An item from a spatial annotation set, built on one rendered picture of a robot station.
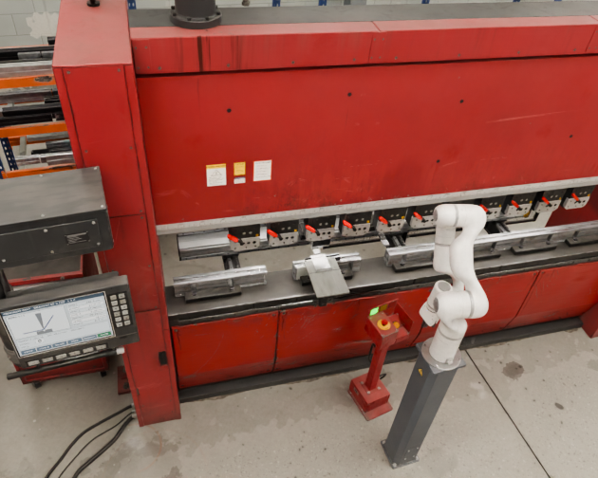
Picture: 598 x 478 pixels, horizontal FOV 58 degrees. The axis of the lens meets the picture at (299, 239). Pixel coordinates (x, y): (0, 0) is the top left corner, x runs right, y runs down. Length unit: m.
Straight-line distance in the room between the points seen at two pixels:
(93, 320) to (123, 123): 0.75
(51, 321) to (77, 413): 1.58
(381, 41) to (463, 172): 0.95
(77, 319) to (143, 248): 0.43
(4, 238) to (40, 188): 0.21
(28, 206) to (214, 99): 0.82
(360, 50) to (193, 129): 0.75
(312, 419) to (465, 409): 1.01
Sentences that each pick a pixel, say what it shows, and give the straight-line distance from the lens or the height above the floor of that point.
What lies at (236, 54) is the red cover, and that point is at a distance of 2.19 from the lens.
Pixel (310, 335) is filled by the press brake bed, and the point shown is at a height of 0.50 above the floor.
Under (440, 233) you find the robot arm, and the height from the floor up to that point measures 1.48.
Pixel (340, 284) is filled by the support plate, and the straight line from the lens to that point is 2.93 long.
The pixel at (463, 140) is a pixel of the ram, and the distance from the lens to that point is 2.84.
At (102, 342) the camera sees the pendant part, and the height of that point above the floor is 1.29.
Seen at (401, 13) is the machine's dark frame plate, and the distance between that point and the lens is 2.53.
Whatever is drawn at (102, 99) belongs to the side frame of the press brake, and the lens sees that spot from 2.02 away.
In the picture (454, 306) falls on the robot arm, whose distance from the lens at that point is 2.42.
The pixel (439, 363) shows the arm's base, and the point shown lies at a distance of 2.71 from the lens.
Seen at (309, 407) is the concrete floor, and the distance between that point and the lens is 3.63.
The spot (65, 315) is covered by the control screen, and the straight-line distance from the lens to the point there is 2.20.
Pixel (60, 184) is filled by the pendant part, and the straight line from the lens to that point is 2.03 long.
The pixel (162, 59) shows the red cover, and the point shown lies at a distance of 2.17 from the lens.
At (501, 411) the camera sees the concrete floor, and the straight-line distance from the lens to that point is 3.96.
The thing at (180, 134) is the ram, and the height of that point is 1.88.
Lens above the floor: 3.12
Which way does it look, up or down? 42 degrees down
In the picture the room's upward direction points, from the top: 6 degrees clockwise
